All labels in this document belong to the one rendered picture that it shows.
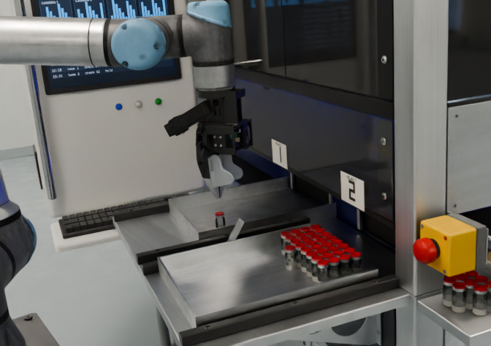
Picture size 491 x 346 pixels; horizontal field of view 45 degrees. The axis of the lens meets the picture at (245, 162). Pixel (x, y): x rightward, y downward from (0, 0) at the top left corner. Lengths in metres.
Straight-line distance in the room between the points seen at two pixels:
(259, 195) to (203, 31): 0.67
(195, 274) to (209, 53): 0.43
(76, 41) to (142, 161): 0.96
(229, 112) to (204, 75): 0.08
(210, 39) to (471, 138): 0.47
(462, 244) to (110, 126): 1.16
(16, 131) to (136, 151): 4.62
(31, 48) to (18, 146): 5.49
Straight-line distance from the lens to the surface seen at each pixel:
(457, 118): 1.03
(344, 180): 1.20
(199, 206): 1.57
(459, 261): 0.99
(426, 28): 0.97
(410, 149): 1.00
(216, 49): 1.05
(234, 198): 1.60
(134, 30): 0.92
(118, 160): 1.86
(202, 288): 1.14
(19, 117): 6.41
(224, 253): 1.25
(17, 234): 1.24
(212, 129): 1.08
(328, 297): 1.05
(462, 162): 1.06
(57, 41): 0.97
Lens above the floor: 1.40
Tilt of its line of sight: 15 degrees down
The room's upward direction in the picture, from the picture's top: 4 degrees counter-clockwise
